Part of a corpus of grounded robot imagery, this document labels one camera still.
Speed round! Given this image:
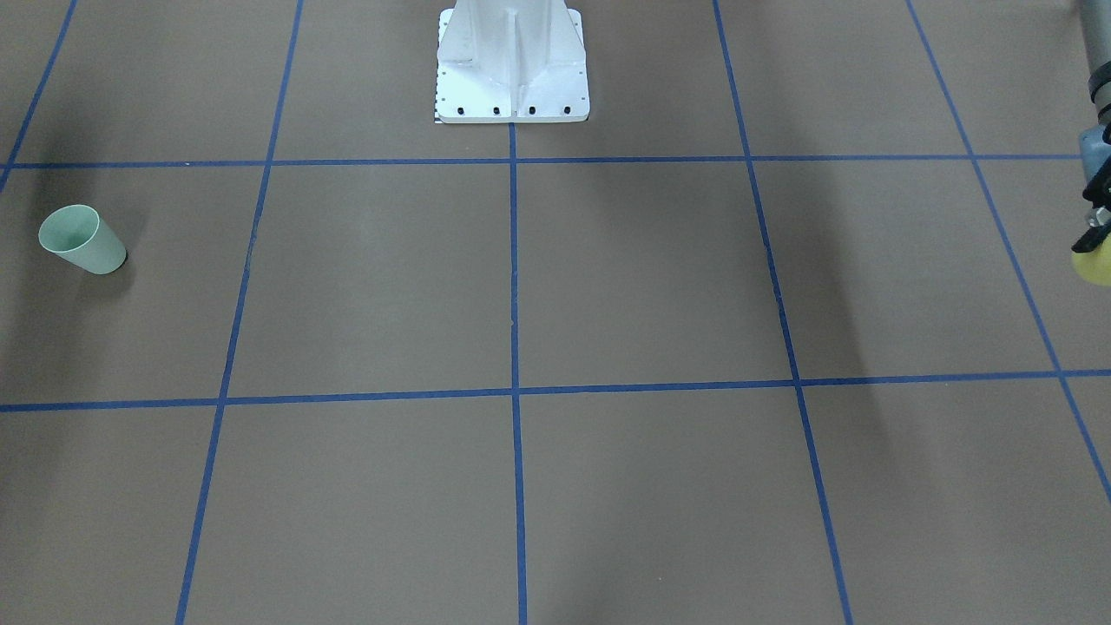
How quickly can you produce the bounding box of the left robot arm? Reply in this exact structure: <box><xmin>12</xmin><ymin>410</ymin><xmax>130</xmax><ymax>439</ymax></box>
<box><xmin>1072</xmin><ymin>1</ymin><xmax>1110</xmax><ymax>254</ymax></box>

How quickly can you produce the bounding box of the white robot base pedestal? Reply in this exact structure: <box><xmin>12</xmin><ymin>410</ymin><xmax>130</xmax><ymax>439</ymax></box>
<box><xmin>434</xmin><ymin>1</ymin><xmax>591</xmax><ymax>124</ymax></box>

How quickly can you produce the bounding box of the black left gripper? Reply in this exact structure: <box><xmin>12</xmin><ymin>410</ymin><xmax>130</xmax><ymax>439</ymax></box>
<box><xmin>1073</xmin><ymin>157</ymin><xmax>1111</xmax><ymax>254</ymax></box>

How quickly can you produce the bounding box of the green cup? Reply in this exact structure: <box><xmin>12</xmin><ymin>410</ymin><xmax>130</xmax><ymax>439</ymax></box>
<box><xmin>38</xmin><ymin>203</ymin><xmax>128</xmax><ymax>274</ymax></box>

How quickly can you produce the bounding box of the yellow cup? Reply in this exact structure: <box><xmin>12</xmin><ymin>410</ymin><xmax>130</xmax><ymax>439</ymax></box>
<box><xmin>1071</xmin><ymin>236</ymin><xmax>1111</xmax><ymax>288</ymax></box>

